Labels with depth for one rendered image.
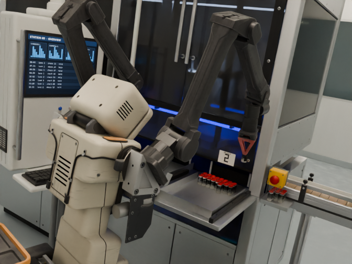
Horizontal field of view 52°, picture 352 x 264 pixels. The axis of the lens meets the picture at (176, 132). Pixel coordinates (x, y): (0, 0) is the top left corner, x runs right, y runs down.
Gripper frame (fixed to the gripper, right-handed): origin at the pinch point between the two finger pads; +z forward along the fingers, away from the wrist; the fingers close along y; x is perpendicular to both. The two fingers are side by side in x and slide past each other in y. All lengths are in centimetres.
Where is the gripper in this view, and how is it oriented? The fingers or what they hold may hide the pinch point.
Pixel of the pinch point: (245, 152)
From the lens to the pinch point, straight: 146.0
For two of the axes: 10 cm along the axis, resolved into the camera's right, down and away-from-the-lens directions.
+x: -9.4, -1.9, 2.9
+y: 3.3, -2.5, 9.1
